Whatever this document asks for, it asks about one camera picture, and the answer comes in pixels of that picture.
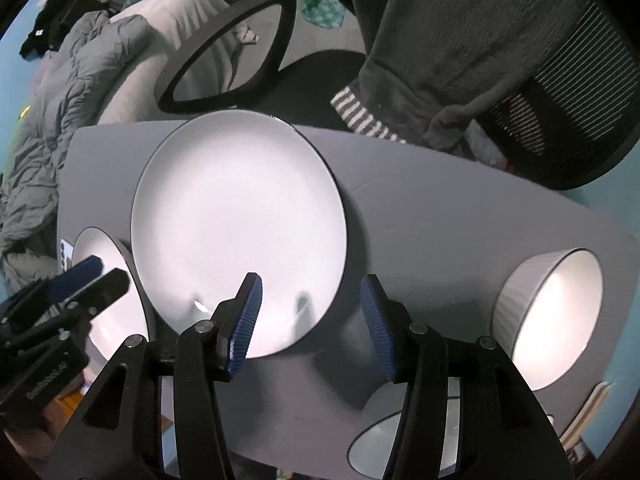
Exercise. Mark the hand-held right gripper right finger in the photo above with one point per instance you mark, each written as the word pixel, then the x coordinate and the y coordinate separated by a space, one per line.
pixel 377 330

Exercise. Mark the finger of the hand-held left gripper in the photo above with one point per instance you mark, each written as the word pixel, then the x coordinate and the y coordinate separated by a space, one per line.
pixel 107 285
pixel 75 277

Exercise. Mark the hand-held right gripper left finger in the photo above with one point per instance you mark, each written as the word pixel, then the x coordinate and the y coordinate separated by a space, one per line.
pixel 245 320

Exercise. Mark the white plate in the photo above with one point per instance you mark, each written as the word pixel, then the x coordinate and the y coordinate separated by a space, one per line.
pixel 127 327
pixel 560 320

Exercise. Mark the white bowl with black rim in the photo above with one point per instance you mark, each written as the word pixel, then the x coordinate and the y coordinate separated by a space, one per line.
pixel 372 445

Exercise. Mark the stack of white plates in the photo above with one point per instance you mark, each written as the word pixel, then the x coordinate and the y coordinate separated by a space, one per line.
pixel 235 200

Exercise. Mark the white printed card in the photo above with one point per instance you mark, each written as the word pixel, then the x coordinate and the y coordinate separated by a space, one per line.
pixel 66 256

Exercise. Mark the grey quilted duvet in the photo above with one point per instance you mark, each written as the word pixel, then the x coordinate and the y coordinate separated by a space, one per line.
pixel 60 110

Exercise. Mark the black clothing pile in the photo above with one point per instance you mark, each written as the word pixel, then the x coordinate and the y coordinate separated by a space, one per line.
pixel 60 20

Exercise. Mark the black mesh office chair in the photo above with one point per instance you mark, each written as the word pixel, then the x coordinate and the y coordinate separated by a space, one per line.
pixel 575 85

